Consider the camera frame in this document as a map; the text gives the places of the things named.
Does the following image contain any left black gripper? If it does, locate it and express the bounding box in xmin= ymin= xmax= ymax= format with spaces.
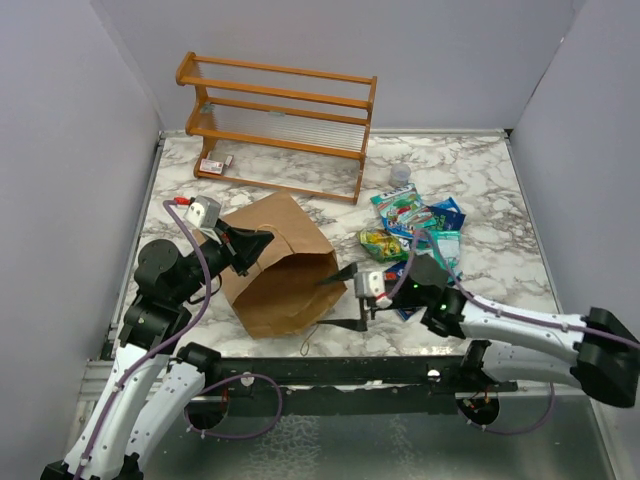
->
xmin=174 ymin=217 xmax=275 ymax=303

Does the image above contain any blue sweet chilli chips bag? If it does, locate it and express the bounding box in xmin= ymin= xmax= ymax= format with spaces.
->
xmin=396 ymin=308 xmax=418 ymax=321

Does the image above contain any brown paper bag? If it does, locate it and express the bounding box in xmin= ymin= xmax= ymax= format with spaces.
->
xmin=191 ymin=189 xmax=349 ymax=357

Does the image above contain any yellow green candy packet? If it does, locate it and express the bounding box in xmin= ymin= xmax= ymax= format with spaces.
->
xmin=357 ymin=229 xmax=408 ymax=262

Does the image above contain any green red candy packet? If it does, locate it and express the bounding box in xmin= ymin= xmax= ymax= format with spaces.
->
xmin=370 ymin=183 xmax=436 ymax=238

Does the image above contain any teal white snack packet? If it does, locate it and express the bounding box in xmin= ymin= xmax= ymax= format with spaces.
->
xmin=415 ymin=230 xmax=461 ymax=274

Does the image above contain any blue salt vinegar chips bag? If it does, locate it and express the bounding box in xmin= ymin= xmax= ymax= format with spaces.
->
xmin=428 ymin=197 xmax=466 ymax=231

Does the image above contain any blue m&m's snack packet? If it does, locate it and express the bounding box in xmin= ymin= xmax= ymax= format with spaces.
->
xmin=384 ymin=261 xmax=412 ymax=284

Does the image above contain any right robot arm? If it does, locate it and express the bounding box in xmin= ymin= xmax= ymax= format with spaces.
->
xmin=320 ymin=255 xmax=639 ymax=408

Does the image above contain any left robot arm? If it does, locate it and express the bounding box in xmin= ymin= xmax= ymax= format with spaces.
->
xmin=42 ymin=221 xmax=274 ymax=479

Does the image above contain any small red white box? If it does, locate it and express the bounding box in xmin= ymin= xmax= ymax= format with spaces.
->
xmin=199 ymin=152 xmax=234 ymax=175

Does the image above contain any small clear plastic cup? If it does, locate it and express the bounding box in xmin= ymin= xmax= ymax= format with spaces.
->
xmin=389 ymin=163 xmax=411 ymax=188

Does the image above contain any wooden shelf rack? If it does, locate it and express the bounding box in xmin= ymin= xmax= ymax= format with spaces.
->
xmin=175 ymin=51 xmax=378 ymax=204

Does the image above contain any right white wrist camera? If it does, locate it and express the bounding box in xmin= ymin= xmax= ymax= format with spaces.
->
xmin=353 ymin=271 xmax=390 ymax=299

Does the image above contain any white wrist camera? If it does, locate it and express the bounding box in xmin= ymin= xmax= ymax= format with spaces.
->
xmin=174 ymin=195 xmax=222 ymax=240
xmin=353 ymin=271 xmax=390 ymax=299

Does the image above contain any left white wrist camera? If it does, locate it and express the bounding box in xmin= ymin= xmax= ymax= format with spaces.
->
xmin=174 ymin=195 xmax=222 ymax=240

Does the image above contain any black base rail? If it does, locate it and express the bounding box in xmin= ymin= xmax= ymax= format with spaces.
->
xmin=177 ymin=343 xmax=517 ymax=427

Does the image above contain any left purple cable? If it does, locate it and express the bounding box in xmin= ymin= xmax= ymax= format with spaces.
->
xmin=74 ymin=199 xmax=218 ymax=480

